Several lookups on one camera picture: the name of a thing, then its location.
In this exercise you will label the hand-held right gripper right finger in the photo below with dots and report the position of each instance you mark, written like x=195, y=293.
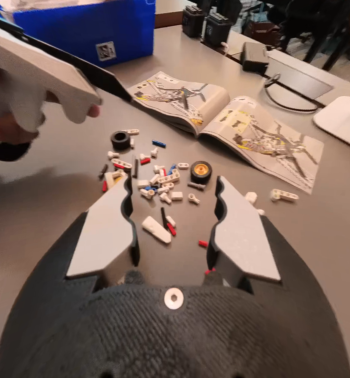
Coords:
x=239, y=236

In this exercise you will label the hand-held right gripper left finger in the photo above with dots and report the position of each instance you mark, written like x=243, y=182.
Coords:
x=104, y=236

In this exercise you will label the pile of small lego pieces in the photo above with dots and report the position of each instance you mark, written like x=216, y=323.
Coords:
x=168, y=177

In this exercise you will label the white lego wedge panel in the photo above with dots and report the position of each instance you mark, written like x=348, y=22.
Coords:
x=155, y=229

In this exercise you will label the white angled lego beam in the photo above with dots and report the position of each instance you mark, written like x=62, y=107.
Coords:
x=281, y=195

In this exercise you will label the lego wheel with yellow hub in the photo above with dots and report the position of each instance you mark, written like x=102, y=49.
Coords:
x=201, y=170

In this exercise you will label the black lego tire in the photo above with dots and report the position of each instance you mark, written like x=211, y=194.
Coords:
x=116, y=143

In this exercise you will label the open lego instruction booklet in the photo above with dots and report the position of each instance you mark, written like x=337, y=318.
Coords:
x=222, y=118

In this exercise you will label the person's left hand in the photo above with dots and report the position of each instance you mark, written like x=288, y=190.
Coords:
x=3, y=131

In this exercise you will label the blue storage box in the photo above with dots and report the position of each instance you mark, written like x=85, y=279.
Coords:
x=83, y=29

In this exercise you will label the white folding stand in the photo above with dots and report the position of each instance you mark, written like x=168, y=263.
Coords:
x=340, y=124

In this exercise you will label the black box device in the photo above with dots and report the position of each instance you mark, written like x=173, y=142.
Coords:
x=192, y=19
x=217, y=29

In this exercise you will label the black power adapter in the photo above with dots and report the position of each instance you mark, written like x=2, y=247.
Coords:
x=254, y=56

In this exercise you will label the black office chair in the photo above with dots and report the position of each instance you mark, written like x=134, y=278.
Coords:
x=310, y=23

